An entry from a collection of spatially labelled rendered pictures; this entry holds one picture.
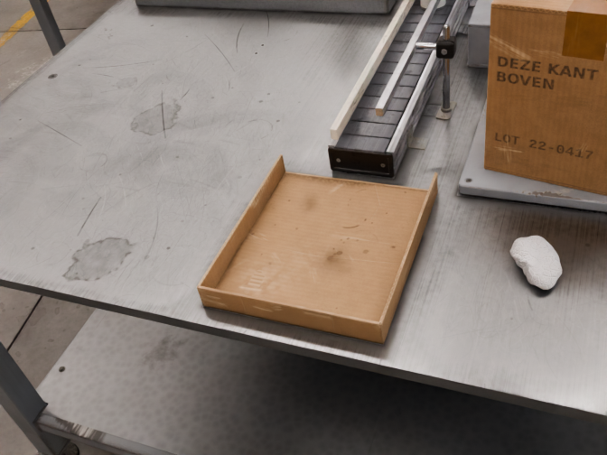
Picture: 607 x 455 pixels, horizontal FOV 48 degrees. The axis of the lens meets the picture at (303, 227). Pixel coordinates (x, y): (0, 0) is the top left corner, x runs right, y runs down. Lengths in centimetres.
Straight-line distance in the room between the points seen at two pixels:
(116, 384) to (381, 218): 92
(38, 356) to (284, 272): 134
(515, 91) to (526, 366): 37
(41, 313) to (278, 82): 125
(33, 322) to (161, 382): 72
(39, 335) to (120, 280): 123
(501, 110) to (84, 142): 78
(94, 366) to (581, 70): 131
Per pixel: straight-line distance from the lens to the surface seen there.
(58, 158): 136
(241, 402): 160
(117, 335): 183
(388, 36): 131
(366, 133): 112
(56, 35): 318
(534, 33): 94
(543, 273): 92
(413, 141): 117
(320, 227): 102
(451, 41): 117
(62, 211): 122
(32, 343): 225
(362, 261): 96
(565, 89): 96
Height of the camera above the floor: 152
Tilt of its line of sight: 42 degrees down
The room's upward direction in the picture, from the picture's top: 11 degrees counter-clockwise
